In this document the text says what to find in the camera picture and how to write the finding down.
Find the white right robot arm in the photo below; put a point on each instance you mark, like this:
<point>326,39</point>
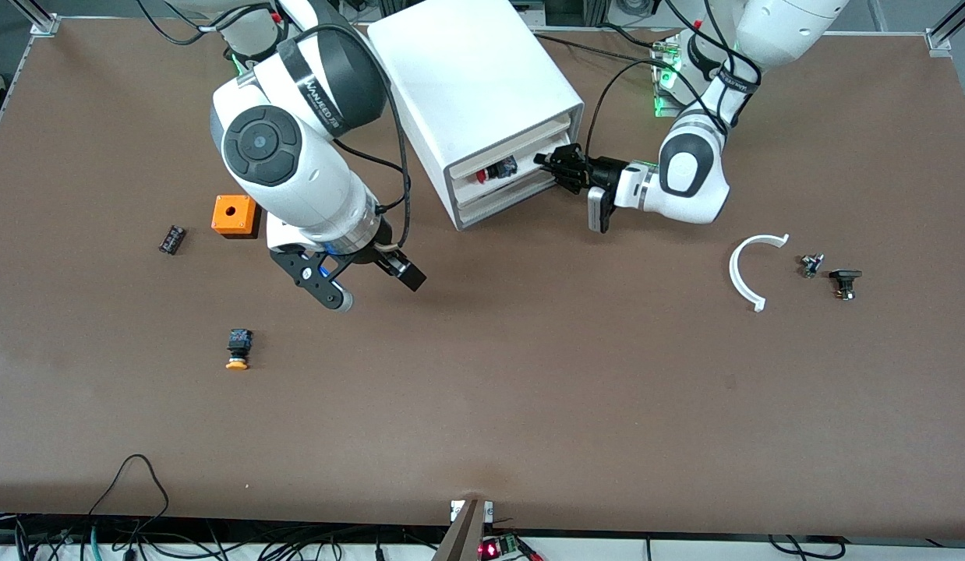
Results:
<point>295,171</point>

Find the orange button enclosure box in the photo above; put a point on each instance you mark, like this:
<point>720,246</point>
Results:
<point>233,214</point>

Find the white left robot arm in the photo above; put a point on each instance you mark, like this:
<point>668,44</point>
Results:
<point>693,167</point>

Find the small metal switch part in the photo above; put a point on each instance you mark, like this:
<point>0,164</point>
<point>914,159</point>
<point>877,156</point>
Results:
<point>810,266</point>

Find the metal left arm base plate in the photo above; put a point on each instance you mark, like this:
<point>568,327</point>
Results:
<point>663,109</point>

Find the red mushroom push button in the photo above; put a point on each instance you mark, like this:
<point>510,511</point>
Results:
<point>500,169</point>

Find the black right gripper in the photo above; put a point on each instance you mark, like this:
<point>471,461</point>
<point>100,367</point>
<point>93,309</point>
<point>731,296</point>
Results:
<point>376,256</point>

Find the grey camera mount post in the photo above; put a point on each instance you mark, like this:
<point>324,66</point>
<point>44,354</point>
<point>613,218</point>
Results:
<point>467,534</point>

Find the circuit board with red light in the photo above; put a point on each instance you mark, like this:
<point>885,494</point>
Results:
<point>492,550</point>

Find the aluminium frame profile corner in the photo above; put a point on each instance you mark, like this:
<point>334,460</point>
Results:
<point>941,39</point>
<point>44,25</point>

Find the small black switch component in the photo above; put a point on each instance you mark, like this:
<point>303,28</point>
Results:
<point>845,275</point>

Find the small black contact block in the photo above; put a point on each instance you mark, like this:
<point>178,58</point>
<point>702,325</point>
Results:
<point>172,240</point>

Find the white curved plastic arc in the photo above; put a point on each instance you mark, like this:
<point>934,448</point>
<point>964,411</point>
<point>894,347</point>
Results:
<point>733,273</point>

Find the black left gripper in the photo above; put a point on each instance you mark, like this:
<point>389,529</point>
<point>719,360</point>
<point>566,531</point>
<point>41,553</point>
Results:
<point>605,169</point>

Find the yellow mushroom push button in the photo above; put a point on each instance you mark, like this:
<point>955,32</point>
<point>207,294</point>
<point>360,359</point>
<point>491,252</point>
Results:
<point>238,347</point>

